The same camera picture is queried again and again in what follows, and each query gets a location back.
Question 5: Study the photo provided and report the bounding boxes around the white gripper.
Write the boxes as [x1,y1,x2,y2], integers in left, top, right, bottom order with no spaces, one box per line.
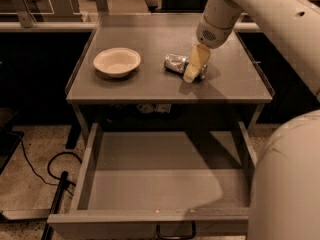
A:
[183,13,234,83]

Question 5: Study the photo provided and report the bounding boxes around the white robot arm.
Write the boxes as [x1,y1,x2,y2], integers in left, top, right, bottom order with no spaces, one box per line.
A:
[184,0,320,240]

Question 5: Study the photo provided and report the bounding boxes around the open grey top drawer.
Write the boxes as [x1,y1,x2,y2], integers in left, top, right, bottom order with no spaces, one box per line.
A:
[48,122,254,240]

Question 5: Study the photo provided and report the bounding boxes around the grey metal cabinet table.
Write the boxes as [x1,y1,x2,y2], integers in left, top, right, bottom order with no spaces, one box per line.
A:
[67,14,272,136]

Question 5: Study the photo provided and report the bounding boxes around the white paper bowl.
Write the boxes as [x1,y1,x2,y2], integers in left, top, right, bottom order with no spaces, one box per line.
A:
[93,48,141,78]

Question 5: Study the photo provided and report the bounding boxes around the black floor power strip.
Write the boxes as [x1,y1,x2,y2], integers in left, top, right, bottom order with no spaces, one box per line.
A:
[41,171,68,240]

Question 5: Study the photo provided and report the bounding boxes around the dark equipment at left edge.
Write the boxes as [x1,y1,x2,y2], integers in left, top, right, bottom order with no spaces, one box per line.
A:
[0,107,24,174]

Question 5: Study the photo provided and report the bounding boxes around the black drawer handle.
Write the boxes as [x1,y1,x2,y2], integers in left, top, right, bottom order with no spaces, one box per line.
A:
[156,222,197,240]

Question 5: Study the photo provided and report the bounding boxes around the black floor cable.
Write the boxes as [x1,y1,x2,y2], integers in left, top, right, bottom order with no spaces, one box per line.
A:
[9,130,83,196]

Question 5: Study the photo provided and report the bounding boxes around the grey metal post left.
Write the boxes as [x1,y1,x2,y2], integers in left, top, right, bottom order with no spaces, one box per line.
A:
[11,0,35,28]

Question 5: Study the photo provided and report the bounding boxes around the white horizontal rail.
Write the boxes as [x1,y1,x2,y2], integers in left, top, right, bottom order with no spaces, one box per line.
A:
[0,22,97,33]

